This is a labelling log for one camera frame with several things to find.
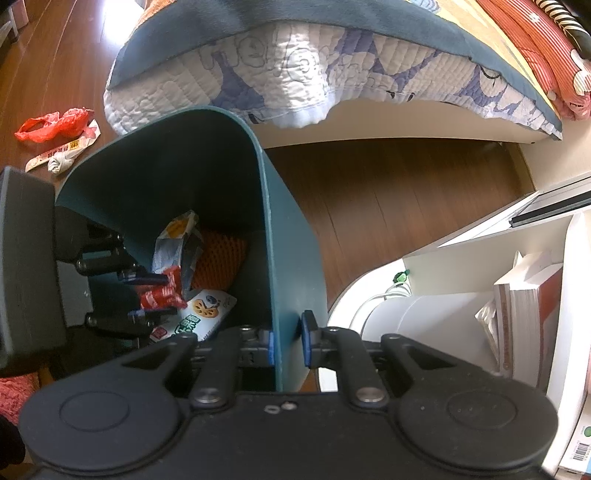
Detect silver snack wrapper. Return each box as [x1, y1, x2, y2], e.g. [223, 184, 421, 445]
[152, 210, 205, 296]

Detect small red wrapper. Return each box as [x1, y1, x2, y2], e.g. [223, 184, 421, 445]
[140, 265, 188, 311]

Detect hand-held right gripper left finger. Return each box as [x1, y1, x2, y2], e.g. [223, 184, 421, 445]
[121, 324, 277, 409]

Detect white cylindrical appliance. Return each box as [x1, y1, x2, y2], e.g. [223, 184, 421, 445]
[360, 293, 499, 374]

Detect orange foam fruit net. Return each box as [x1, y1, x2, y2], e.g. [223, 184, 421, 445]
[189, 231, 250, 291]

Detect cream bed frame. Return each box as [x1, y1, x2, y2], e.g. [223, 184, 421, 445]
[252, 95, 555, 151]

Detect dark teal trash bin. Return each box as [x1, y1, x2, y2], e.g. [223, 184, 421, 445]
[54, 105, 329, 393]

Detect black striped cloth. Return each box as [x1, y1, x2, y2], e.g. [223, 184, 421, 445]
[531, 0, 591, 75]

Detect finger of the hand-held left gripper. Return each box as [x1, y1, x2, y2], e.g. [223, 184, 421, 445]
[84, 308, 178, 340]
[76, 228, 160, 284]

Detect red cover book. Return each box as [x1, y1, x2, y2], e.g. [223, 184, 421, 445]
[492, 251, 566, 388]

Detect folded red floral quilt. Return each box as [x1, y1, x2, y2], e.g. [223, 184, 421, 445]
[475, 0, 591, 121]

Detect white biscuit packet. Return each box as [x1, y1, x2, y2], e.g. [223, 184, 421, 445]
[148, 288, 238, 344]

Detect white blue quilted bedspread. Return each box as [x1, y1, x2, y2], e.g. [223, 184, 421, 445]
[102, 0, 564, 141]

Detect clear plastic bag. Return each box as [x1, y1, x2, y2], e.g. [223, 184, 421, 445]
[475, 298, 503, 370]

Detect white cable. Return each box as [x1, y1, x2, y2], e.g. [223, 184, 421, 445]
[353, 281, 411, 324]

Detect long strip snack wrapper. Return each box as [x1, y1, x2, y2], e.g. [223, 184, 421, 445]
[24, 119, 102, 174]

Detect red knitted cloth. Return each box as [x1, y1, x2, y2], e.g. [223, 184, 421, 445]
[0, 374, 44, 418]

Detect red plastic bag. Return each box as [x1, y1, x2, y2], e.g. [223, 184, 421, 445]
[14, 107, 95, 144]

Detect white barcode book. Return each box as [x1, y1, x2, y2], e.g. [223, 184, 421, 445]
[554, 411, 591, 476]

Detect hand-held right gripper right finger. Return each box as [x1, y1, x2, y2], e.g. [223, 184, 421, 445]
[300, 310, 467, 409]

